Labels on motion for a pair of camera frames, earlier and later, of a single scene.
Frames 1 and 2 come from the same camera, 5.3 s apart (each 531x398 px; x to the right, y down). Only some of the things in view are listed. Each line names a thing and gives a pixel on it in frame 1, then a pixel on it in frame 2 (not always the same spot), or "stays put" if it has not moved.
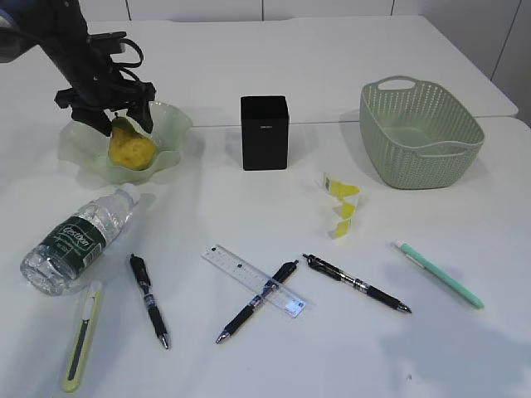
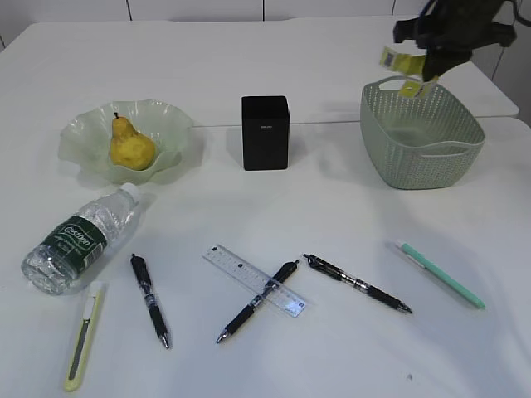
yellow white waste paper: (344, 211) → (407, 59)
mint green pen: (417, 258) stays put
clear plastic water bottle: (59, 263) stays put
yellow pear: (129, 148) stays put
